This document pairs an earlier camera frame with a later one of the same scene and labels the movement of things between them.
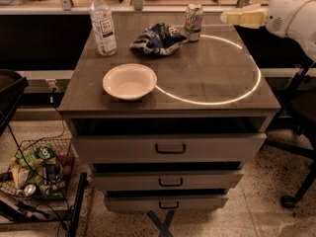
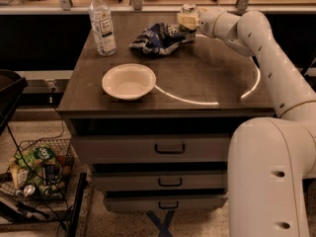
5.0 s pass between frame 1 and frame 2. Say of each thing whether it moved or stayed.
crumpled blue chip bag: stayed
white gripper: moved
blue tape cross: stayed
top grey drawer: stayed
